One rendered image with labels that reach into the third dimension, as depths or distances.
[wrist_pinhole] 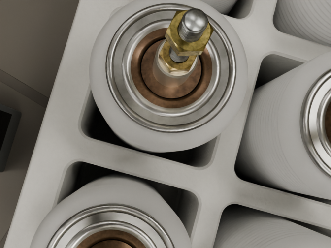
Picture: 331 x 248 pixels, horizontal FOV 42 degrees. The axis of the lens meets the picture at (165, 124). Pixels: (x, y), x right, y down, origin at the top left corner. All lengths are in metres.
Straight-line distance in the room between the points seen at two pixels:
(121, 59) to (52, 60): 0.27
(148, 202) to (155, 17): 0.11
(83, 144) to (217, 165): 0.10
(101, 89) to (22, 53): 0.28
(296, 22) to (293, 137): 0.13
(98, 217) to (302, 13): 0.21
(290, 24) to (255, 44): 0.04
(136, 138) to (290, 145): 0.09
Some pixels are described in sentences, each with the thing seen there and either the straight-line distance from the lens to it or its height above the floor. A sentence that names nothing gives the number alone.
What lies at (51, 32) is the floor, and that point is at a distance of 0.52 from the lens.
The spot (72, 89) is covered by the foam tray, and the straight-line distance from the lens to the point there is 0.32.
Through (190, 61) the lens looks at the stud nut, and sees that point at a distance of 0.22.
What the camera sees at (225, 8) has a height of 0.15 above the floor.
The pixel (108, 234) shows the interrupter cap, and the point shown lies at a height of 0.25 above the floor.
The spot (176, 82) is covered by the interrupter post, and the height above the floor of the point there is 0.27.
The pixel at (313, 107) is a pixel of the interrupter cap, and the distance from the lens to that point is 0.27.
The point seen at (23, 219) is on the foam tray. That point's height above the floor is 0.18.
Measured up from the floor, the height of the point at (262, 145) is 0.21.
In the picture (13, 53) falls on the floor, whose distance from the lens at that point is 0.53.
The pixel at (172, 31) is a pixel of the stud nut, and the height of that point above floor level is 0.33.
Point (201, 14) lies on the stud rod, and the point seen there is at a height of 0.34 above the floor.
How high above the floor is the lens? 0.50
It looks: 83 degrees down
